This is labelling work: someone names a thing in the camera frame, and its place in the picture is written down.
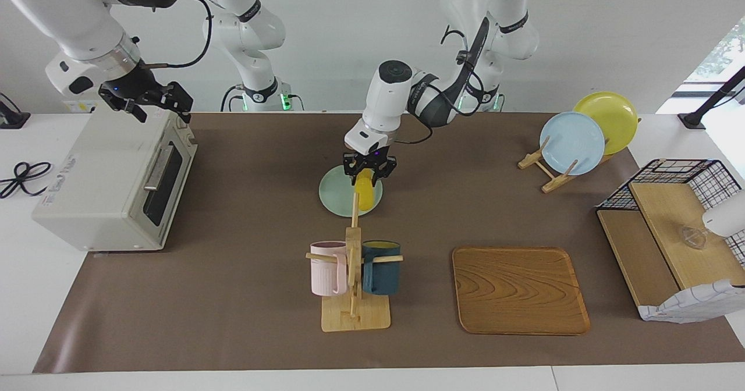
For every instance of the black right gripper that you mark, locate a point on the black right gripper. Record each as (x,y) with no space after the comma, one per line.
(137,91)

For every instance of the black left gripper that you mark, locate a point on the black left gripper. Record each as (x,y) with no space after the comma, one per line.
(369,159)

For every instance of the yellow corn cob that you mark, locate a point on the yellow corn cob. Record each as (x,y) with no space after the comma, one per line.
(365,193)

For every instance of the pale green plate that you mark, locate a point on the pale green plate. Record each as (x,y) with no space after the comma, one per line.
(334,196)

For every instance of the beige toaster oven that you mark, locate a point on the beige toaster oven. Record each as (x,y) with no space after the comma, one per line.
(99,187)

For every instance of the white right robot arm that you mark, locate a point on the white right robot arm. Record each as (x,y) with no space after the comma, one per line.
(70,18)

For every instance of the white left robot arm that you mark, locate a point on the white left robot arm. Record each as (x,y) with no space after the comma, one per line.
(390,94)

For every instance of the dark blue mug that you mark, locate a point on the dark blue mug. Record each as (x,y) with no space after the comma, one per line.
(381,274)

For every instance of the pink mug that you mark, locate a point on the pink mug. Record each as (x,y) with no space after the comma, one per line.
(326,272)

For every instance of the wooden mug tree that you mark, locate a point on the wooden mug tree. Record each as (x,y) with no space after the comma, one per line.
(355,315)

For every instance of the brown table mat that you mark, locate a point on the brown table mat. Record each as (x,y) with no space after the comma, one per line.
(233,298)

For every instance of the wooden plate rack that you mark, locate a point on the wooden plate rack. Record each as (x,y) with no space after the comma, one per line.
(553,184)

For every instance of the brown wooden tray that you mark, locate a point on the brown wooden tray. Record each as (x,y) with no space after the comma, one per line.
(518,289)

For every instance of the light blue plate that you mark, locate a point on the light blue plate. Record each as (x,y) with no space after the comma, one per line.
(573,141)

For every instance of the yellow plate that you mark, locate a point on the yellow plate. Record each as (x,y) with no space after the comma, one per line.
(614,117)

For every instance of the clear glass object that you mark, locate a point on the clear glass object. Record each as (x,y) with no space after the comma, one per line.
(694,238)

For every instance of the black slanted stand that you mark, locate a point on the black slanted stand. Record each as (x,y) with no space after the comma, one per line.
(707,106)

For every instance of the white checked cloth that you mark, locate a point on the white checked cloth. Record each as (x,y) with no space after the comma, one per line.
(692,304)

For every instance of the white rounded device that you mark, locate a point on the white rounded device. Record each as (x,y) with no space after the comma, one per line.
(727,213)

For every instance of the black clamp mount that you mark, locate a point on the black clamp mount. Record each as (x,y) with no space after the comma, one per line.
(11,117)

